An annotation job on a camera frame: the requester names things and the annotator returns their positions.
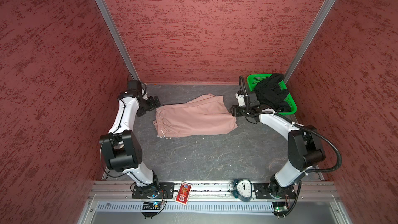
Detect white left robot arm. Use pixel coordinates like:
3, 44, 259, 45
99, 90, 163, 199

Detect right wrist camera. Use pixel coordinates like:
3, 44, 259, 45
235, 91, 260, 108

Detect red card pack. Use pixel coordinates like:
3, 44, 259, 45
175, 182, 192, 205

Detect left controller board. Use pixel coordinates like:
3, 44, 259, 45
141, 202, 163, 219

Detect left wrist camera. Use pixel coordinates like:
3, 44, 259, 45
125, 79, 147, 99

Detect pink shorts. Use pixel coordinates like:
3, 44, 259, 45
153, 93, 237, 139

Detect controller board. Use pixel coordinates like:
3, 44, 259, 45
141, 202, 163, 219
272, 202, 289, 218

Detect aluminium corner post right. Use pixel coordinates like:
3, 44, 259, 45
284, 0, 336, 83

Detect dark green alarm clock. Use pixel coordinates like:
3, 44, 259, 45
230, 179, 253, 202

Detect aluminium corner post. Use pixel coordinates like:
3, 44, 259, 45
95, 0, 140, 80
284, 0, 336, 83

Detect aluminium front rail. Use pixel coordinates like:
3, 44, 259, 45
88, 180, 341, 202

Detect aluminium corner post left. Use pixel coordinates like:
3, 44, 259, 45
95, 0, 140, 80

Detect right controller board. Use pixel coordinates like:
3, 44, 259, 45
272, 202, 289, 218

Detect black shorts in basket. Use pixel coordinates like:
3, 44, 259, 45
253, 74, 291, 113

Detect black corrugated cable hose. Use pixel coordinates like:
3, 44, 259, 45
238, 75, 343, 175

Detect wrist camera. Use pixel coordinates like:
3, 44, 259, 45
125, 79, 147, 99
235, 91, 260, 108

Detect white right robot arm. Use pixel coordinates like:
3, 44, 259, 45
230, 105, 325, 199

